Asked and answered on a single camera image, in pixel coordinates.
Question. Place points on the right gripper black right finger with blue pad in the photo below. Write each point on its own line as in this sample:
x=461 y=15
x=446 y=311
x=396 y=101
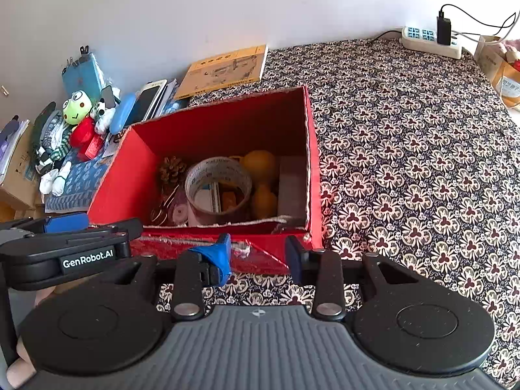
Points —
x=321 y=269

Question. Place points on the white panda plush toy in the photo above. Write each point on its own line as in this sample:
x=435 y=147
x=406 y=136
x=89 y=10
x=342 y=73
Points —
x=102 y=117

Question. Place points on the white tablet device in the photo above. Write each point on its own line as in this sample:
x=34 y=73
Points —
x=147 y=100

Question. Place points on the yellow round toy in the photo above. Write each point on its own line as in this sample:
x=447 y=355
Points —
x=262 y=168

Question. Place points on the blue glasses case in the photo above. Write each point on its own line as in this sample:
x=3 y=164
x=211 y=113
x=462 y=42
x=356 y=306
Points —
x=122 y=113

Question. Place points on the brown pine cone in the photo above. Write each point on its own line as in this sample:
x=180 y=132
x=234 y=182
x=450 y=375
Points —
x=172 y=170

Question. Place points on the clear packing tape roll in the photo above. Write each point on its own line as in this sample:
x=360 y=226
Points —
x=205 y=182

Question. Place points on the green frog plush toy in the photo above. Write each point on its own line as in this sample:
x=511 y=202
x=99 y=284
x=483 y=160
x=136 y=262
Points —
x=55 y=143

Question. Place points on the brown cardboard box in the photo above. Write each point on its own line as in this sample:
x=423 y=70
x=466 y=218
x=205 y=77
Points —
x=19 y=181

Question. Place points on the brown paper gift bag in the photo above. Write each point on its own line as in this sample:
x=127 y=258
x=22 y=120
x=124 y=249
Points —
x=500 y=64

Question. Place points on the white power strip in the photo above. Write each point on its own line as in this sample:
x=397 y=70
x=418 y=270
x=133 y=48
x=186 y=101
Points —
x=425 y=40

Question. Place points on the black power adapter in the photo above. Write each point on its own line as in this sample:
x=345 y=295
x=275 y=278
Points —
x=443 y=29

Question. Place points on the yellow paperback book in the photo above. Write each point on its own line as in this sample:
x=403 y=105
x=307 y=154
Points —
x=242 y=66

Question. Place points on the pink rectangular block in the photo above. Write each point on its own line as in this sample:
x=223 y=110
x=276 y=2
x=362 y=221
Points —
x=292 y=187

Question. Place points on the right gripper black left finger blue tape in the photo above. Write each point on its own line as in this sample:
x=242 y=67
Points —
x=198 y=267

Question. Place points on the red cardboard storage box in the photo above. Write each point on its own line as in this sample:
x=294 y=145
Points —
x=278 y=121

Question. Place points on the patterned floral table cloth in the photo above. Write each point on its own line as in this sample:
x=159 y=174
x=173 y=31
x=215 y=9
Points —
x=419 y=161

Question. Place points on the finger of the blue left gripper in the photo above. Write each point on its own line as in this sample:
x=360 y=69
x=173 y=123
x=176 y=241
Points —
x=66 y=223

